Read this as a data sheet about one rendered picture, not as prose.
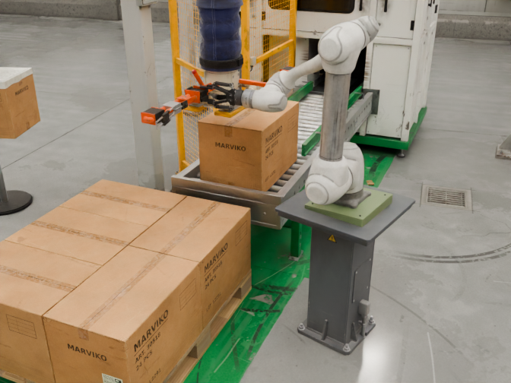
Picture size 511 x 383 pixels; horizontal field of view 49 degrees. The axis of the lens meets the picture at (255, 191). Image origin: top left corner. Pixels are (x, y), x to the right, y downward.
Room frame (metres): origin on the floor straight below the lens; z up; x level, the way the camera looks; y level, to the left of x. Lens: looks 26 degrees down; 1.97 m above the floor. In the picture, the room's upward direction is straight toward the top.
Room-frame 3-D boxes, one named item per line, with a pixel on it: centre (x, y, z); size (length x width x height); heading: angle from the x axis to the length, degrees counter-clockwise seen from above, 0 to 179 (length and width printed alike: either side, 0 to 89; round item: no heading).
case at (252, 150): (3.25, 0.03, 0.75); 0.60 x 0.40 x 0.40; 156
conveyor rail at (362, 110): (3.88, -0.58, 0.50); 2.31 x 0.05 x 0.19; 157
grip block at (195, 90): (2.73, 0.29, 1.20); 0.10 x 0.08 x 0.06; 63
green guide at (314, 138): (4.23, -0.67, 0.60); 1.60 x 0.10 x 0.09; 157
